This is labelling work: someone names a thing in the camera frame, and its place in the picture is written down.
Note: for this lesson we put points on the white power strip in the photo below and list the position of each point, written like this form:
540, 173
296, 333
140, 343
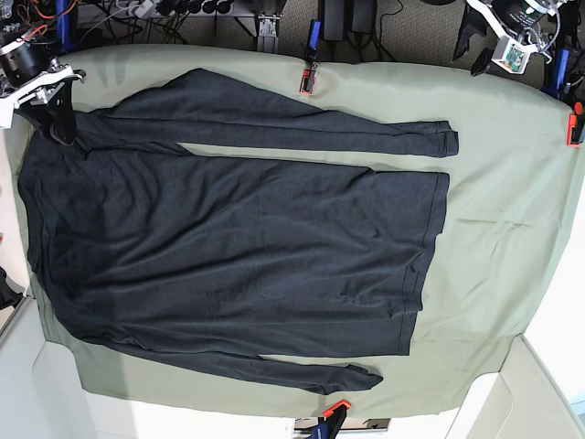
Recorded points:
140, 9

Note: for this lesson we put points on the orange black clamp right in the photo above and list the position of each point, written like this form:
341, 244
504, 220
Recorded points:
575, 132

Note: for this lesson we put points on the blue clamp handle top right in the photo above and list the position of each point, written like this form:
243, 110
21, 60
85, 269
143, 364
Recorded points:
561, 62

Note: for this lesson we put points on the black power adapter right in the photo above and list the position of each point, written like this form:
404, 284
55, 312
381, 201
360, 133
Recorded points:
362, 16

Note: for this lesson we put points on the blue clamp handle top left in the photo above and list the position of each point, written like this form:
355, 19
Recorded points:
62, 10

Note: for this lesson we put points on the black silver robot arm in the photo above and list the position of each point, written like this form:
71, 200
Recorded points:
555, 20

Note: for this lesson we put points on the orange black clamp top middle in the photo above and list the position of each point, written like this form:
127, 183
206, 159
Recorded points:
308, 79

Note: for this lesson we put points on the blue clamp handle top middle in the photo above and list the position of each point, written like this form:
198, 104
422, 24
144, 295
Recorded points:
313, 34

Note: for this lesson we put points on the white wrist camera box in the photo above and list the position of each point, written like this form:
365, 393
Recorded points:
7, 108
511, 56

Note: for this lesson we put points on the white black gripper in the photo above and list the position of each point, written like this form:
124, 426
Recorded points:
55, 121
510, 20

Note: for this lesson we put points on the black power adapter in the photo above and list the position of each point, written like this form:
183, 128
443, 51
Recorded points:
362, 16
333, 17

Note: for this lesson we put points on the orange black clamp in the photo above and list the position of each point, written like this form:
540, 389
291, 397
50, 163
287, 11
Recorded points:
575, 132
334, 418
308, 79

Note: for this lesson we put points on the green table cloth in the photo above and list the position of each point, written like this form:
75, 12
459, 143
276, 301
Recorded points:
514, 190

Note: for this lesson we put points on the orange black clamp bottom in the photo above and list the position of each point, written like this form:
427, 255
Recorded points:
334, 418

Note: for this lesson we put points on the grey metal table bracket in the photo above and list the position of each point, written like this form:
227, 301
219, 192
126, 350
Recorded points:
267, 34

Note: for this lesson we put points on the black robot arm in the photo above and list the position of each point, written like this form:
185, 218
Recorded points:
23, 58

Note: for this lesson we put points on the black power adapter left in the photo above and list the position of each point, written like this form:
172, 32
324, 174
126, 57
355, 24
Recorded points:
333, 17

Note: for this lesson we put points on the black object left edge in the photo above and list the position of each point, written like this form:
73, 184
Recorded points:
8, 296

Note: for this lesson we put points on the dark long-sleeve T-shirt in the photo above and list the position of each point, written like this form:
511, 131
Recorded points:
271, 271

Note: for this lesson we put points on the blue clamp handle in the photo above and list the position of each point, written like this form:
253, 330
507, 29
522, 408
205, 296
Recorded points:
561, 62
62, 10
313, 34

